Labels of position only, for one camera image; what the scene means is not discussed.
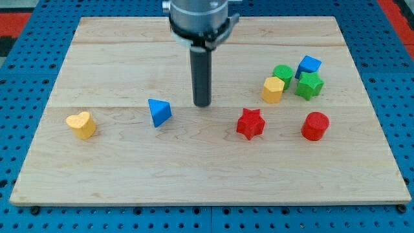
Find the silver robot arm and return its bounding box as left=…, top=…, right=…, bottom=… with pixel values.
left=162, top=0, right=240, bottom=52

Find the red star block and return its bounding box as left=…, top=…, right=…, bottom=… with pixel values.
left=236, top=108, right=266, bottom=140

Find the yellow hexagon block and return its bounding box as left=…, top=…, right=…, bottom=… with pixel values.
left=261, top=77, right=285, bottom=104

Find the green star block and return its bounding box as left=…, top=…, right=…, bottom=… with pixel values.
left=294, top=72, right=324, bottom=101

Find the blue triangle block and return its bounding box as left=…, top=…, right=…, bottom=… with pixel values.
left=148, top=99, right=172, bottom=128

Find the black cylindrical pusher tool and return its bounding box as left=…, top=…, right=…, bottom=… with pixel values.
left=190, top=49, right=212, bottom=107

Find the light wooden board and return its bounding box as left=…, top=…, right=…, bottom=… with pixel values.
left=10, top=16, right=411, bottom=206

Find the green cylinder block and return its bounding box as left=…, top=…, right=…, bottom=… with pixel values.
left=273, top=64, right=293, bottom=90

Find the red cylinder block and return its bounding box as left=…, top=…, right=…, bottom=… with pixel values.
left=301, top=112, right=330, bottom=141

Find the blue cube block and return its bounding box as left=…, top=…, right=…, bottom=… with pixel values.
left=295, top=55, right=322, bottom=79

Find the yellow heart block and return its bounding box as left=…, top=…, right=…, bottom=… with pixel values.
left=66, top=111, right=96, bottom=139

